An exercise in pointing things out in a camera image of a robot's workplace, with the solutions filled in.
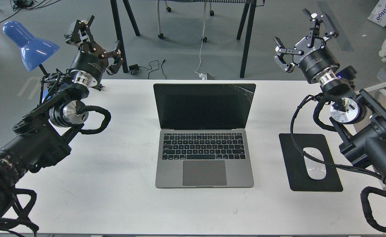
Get black power adapter cable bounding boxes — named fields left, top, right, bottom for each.
left=129, top=59, right=167, bottom=80

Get black table frame legs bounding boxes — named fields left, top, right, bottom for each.
left=111, top=0, right=257, bottom=79

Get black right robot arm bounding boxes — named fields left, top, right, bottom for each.
left=273, top=9, right=386, bottom=233

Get black mouse pad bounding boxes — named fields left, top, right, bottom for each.
left=278, top=133, right=343, bottom=192

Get cardboard box with blue print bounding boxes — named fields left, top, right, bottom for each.
left=367, top=0, right=386, bottom=27

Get blue desk lamp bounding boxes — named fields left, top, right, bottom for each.
left=2, top=21, right=60, bottom=75

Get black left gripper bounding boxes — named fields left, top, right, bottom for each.
left=65, top=15, right=124, bottom=87

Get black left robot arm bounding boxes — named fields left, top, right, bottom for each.
left=0, top=16, right=124, bottom=236

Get rolling chair base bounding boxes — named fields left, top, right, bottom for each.
left=156, top=0, right=214, bottom=43

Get grey laptop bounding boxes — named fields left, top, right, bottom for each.
left=153, top=83, right=256, bottom=188

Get white computer mouse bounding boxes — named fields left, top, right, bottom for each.
left=303, top=147, right=326, bottom=180

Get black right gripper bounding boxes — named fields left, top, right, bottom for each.
left=273, top=9, right=340, bottom=84

